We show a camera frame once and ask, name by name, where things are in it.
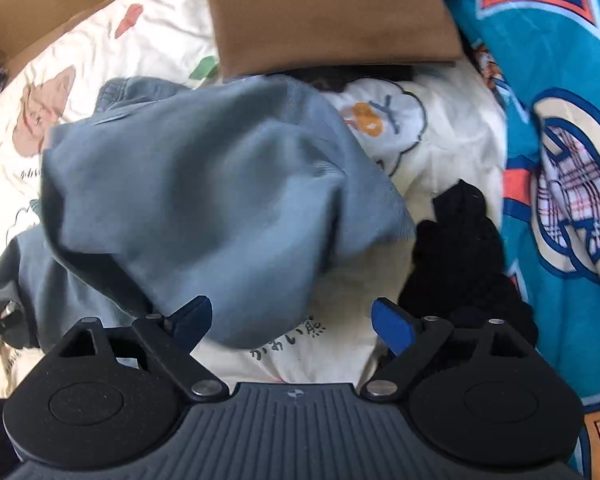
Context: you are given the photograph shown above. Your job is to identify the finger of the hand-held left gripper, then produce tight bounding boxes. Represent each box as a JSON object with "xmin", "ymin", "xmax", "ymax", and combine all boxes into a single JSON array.
[{"xmin": 0, "ymin": 309, "xmax": 25, "ymax": 350}]

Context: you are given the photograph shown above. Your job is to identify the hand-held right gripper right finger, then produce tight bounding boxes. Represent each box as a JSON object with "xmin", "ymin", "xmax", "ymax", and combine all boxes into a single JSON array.
[{"xmin": 360, "ymin": 297, "xmax": 536, "ymax": 403}]

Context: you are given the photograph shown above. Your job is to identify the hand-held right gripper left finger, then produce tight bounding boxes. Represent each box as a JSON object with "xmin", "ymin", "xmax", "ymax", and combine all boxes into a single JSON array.
[{"xmin": 55, "ymin": 296, "xmax": 229, "ymax": 403}]

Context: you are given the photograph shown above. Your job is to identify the light blue jeans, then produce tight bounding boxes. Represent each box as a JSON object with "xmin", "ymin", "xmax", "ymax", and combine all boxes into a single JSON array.
[{"xmin": 0, "ymin": 74, "xmax": 417, "ymax": 351}]

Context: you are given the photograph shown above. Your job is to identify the black fuzzy cloth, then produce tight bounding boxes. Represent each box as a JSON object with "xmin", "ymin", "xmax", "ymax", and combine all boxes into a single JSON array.
[{"xmin": 397, "ymin": 178, "xmax": 539, "ymax": 348}]

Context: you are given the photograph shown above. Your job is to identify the cream bear-print bed sheet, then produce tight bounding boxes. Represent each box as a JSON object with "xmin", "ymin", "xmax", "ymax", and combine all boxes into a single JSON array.
[{"xmin": 0, "ymin": 0, "xmax": 508, "ymax": 401}]

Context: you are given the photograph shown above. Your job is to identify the dark patterned garment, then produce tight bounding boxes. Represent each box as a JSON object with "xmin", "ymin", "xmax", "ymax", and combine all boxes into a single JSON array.
[{"xmin": 285, "ymin": 62, "xmax": 415, "ymax": 93}]

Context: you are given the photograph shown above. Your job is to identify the brown folded garment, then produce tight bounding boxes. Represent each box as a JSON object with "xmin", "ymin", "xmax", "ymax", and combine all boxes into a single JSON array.
[{"xmin": 206, "ymin": 0, "xmax": 465, "ymax": 81}]

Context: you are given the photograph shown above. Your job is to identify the flattened cardboard sheet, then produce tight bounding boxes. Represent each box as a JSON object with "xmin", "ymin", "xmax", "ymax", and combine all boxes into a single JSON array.
[{"xmin": 0, "ymin": 0, "xmax": 208, "ymax": 78}]

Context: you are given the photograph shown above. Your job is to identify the teal printed blanket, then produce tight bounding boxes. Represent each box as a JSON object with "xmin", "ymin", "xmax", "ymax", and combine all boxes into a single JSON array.
[{"xmin": 422, "ymin": 0, "xmax": 600, "ymax": 480}]

